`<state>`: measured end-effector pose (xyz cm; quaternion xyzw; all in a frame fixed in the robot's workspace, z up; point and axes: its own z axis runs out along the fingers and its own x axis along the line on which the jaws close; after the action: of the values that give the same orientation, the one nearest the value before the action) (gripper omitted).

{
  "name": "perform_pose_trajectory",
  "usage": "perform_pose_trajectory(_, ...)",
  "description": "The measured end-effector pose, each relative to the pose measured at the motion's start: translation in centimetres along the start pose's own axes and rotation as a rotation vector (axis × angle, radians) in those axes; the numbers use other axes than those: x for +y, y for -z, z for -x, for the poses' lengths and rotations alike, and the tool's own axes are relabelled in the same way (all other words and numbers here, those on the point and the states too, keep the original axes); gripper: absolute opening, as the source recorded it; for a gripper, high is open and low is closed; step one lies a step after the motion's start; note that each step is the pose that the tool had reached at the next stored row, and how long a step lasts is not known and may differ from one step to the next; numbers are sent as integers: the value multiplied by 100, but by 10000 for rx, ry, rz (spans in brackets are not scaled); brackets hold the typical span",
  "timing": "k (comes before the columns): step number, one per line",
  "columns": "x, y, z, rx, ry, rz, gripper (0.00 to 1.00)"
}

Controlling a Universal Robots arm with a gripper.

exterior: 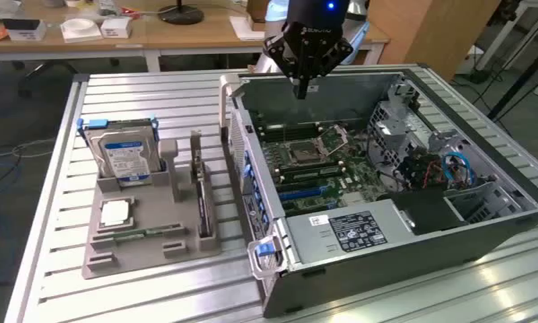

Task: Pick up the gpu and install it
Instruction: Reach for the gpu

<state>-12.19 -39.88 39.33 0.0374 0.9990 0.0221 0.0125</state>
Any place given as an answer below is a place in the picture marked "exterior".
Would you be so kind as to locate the open black PC case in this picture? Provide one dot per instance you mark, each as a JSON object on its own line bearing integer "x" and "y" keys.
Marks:
{"x": 385, "y": 269}

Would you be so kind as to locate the brown cardboard box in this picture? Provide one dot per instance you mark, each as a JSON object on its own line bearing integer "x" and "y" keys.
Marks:
{"x": 256, "y": 10}

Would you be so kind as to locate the blue expansion slot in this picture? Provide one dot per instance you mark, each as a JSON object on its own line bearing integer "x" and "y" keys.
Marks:
{"x": 300, "y": 193}

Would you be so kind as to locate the small white paper label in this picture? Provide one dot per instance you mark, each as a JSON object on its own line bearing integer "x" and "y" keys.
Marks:
{"x": 128, "y": 45}

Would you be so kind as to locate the black round lamp base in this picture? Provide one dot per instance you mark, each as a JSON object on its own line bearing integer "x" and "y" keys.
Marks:
{"x": 181, "y": 15}

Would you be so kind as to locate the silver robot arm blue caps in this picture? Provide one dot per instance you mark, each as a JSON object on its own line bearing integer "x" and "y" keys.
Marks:
{"x": 357, "y": 6}

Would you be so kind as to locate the silver CPU chip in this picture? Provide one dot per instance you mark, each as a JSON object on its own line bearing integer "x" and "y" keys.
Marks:
{"x": 116, "y": 212}

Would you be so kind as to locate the white box with round bowl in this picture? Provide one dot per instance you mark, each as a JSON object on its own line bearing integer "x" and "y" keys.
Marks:
{"x": 80, "y": 32}

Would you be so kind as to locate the green RAM stick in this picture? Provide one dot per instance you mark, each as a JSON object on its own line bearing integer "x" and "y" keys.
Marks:
{"x": 134, "y": 233}

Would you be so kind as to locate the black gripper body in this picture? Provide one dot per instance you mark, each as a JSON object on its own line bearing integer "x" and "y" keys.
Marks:
{"x": 316, "y": 13}

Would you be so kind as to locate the grey parts rack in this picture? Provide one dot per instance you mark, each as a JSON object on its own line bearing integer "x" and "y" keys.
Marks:
{"x": 161, "y": 208}

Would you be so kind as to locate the white box with red dot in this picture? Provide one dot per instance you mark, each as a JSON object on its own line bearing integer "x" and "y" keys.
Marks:
{"x": 468, "y": 62}

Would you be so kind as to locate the green expansion card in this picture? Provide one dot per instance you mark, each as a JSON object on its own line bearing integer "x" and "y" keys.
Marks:
{"x": 204, "y": 208}

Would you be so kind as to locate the hard disk in blue carrier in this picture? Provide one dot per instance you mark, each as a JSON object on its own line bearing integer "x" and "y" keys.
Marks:
{"x": 125, "y": 158}

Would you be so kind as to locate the black plastic air shroud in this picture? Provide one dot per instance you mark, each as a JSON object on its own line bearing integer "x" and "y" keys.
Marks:
{"x": 426, "y": 210}

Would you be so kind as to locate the white box with black top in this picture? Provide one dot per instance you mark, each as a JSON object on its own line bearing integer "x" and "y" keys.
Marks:
{"x": 26, "y": 33}

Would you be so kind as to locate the green motherboard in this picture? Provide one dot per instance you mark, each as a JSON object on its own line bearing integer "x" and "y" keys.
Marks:
{"x": 354, "y": 175}

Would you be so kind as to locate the black metal stand pole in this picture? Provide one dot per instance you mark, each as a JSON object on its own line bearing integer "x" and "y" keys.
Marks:
{"x": 519, "y": 80}

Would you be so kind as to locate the metal socket cover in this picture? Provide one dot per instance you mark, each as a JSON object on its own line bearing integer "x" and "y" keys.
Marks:
{"x": 336, "y": 138}

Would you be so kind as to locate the wooden desk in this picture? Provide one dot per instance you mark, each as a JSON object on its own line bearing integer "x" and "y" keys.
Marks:
{"x": 184, "y": 37}

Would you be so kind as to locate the grey power supply with label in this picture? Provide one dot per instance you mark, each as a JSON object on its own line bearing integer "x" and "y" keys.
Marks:
{"x": 322, "y": 242}

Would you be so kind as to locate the plain white box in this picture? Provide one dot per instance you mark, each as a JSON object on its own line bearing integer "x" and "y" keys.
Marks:
{"x": 116, "y": 28}

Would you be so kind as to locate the installed RAM stick white label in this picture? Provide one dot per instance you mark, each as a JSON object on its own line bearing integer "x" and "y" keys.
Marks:
{"x": 309, "y": 174}

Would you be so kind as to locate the black office chair base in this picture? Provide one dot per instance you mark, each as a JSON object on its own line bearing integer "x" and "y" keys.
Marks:
{"x": 36, "y": 72}

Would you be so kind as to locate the CPU socket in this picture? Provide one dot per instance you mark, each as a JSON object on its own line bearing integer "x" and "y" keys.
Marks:
{"x": 302, "y": 151}

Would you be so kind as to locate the wooden cabinet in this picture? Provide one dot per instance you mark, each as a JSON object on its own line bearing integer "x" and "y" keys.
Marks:
{"x": 440, "y": 33}

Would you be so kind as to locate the white paper stack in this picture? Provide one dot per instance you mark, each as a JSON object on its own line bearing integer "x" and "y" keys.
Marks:
{"x": 246, "y": 28}

